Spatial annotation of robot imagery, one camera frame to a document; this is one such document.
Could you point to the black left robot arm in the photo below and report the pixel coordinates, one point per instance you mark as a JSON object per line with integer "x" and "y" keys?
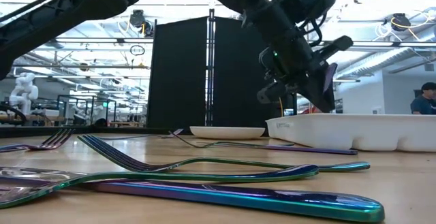
{"x": 85, "y": 6}

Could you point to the white cutlery tray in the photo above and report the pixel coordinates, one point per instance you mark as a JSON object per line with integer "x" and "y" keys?
{"x": 357, "y": 132}

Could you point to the black partition panel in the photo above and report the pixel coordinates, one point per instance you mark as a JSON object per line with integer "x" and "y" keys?
{"x": 177, "y": 81}
{"x": 238, "y": 81}

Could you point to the white plate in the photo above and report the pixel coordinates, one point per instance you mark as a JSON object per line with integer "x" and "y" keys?
{"x": 231, "y": 132}

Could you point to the iridescent knife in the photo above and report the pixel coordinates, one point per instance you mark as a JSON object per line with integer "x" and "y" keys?
{"x": 272, "y": 200}
{"x": 323, "y": 151}
{"x": 329, "y": 77}

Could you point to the person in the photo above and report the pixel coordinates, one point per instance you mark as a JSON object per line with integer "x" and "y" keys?
{"x": 422, "y": 105}

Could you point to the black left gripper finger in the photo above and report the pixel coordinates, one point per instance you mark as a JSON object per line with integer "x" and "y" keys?
{"x": 311, "y": 93}
{"x": 335, "y": 47}

